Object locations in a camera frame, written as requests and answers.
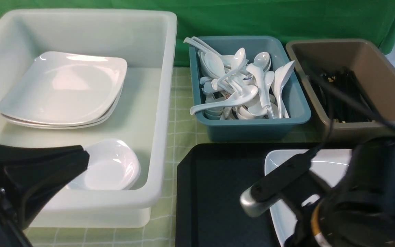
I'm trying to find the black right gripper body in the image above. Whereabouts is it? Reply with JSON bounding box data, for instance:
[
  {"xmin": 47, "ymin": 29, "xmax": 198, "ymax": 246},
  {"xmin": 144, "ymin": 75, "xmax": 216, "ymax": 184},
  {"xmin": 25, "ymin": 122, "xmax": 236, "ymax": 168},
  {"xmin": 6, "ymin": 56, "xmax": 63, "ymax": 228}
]
[{"xmin": 283, "ymin": 138, "xmax": 395, "ymax": 247}]

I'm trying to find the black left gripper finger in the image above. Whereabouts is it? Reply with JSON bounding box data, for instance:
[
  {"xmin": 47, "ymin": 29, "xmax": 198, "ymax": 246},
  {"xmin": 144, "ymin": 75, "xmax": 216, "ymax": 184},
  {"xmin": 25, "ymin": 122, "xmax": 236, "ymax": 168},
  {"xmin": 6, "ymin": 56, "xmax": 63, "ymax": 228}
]
[{"xmin": 0, "ymin": 144, "xmax": 90, "ymax": 229}]

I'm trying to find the large white square plate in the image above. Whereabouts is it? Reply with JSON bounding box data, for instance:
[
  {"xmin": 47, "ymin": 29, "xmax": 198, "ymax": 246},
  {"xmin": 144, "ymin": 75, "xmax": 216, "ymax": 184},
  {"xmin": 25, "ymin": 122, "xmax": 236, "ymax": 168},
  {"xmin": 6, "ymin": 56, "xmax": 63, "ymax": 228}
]
[{"xmin": 264, "ymin": 149, "xmax": 351, "ymax": 246}]

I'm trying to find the white bowl tray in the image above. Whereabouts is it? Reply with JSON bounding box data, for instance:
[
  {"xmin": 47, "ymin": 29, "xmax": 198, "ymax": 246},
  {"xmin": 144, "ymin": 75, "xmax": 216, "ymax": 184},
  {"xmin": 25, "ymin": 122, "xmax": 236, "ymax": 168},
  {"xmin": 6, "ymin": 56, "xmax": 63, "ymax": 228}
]
[{"xmin": 84, "ymin": 139, "xmax": 141, "ymax": 174}]

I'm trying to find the white soup spoon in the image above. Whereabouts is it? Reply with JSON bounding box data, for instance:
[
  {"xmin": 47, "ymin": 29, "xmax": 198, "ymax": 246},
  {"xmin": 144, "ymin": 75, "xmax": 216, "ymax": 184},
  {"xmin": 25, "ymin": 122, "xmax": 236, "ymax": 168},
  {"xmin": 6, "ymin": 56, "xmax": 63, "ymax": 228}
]
[
  {"xmin": 190, "ymin": 85, "xmax": 258, "ymax": 115},
  {"xmin": 273, "ymin": 60, "xmax": 295, "ymax": 119},
  {"xmin": 183, "ymin": 36, "xmax": 234, "ymax": 68},
  {"xmin": 212, "ymin": 47, "xmax": 247, "ymax": 90}
]

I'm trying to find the lower white plate in tub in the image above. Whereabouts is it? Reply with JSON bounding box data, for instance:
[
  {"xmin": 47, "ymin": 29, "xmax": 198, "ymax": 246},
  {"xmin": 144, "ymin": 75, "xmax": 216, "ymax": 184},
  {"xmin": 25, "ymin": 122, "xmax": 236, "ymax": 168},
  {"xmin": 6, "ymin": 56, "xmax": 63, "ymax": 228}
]
[{"xmin": 0, "ymin": 89, "xmax": 122, "ymax": 130}]

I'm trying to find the white plate in tub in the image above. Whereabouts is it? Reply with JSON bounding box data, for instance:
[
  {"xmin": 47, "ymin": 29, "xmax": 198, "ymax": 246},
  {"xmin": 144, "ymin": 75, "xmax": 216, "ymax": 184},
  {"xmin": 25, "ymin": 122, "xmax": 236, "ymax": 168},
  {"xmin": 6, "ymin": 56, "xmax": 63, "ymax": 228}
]
[
  {"xmin": 0, "ymin": 51, "xmax": 128, "ymax": 125},
  {"xmin": 0, "ymin": 89, "xmax": 122, "ymax": 130}
]

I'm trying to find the top white plate in tub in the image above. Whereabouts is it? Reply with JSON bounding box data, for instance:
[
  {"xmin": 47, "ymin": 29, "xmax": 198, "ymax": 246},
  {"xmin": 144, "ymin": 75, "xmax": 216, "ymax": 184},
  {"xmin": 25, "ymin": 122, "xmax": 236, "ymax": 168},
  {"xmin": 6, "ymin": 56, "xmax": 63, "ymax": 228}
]
[{"xmin": 0, "ymin": 51, "xmax": 128, "ymax": 125}]

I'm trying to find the small white bowl in tub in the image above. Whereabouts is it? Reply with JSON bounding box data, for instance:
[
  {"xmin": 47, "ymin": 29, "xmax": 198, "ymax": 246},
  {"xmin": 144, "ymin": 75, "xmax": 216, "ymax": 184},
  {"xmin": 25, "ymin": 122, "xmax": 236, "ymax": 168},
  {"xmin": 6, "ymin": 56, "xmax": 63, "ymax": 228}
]
[{"xmin": 65, "ymin": 172, "xmax": 141, "ymax": 190}]

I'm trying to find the brown plastic chopstick bin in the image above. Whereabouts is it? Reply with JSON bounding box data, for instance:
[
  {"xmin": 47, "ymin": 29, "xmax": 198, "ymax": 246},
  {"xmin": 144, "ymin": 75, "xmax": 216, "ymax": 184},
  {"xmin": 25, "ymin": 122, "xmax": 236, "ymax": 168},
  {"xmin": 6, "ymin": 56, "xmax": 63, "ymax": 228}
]
[{"xmin": 285, "ymin": 39, "xmax": 395, "ymax": 137}]

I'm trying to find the large white plastic tub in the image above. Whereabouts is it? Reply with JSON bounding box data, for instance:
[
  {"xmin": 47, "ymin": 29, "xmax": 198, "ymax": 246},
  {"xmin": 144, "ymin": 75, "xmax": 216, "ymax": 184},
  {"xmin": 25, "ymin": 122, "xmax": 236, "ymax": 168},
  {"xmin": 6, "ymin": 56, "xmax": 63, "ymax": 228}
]
[{"xmin": 0, "ymin": 9, "xmax": 177, "ymax": 228}]

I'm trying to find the black chopsticks pile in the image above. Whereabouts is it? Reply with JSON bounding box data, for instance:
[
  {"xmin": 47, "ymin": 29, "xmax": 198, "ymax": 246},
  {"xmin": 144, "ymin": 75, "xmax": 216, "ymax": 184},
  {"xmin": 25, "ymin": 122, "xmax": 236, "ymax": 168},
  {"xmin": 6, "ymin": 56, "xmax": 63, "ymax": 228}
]
[{"xmin": 309, "ymin": 69, "xmax": 376, "ymax": 123}]

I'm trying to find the white soup spoon upright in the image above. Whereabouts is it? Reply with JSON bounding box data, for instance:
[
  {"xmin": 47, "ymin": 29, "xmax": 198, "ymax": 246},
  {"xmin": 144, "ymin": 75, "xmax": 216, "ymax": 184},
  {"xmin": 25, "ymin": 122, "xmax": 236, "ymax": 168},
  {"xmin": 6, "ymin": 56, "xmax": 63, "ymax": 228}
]
[{"xmin": 273, "ymin": 60, "xmax": 295, "ymax": 119}]

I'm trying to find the green checked tablecloth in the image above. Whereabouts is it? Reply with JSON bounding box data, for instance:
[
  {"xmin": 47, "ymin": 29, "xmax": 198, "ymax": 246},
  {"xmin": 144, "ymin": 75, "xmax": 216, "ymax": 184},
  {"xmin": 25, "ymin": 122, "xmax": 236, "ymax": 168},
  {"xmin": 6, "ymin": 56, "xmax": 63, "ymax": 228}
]
[{"xmin": 23, "ymin": 67, "xmax": 395, "ymax": 247}]

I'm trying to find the black serving tray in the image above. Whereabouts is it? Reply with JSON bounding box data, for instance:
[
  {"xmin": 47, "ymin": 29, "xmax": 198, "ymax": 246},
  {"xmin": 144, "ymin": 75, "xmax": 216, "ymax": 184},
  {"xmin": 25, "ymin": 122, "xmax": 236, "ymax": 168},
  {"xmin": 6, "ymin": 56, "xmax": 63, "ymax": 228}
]
[{"xmin": 175, "ymin": 143, "xmax": 356, "ymax": 247}]

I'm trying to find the white soup spoon front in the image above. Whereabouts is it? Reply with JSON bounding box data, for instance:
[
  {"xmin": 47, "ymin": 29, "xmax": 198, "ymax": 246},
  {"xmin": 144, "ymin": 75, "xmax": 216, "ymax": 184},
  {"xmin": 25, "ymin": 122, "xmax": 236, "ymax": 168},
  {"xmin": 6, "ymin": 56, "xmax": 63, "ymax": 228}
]
[{"xmin": 190, "ymin": 85, "xmax": 258, "ymax": 115}]

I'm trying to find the green backdrop cloth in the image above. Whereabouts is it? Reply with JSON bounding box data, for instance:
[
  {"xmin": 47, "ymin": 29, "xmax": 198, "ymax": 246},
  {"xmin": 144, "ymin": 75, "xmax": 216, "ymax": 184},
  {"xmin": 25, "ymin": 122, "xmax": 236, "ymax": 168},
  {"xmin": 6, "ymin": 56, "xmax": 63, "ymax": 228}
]
[{"xmin": 0, "ymin": 0, "xmax": 395, "ymax": 54}]

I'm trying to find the white soup spoon top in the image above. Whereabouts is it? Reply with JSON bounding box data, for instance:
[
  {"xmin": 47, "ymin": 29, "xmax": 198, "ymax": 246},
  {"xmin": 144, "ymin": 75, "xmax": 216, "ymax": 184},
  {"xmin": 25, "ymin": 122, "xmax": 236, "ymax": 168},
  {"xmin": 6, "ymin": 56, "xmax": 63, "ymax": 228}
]
[{"xmin": 183, "ymin": 36, "xmax": 234, "ymax": 68}]

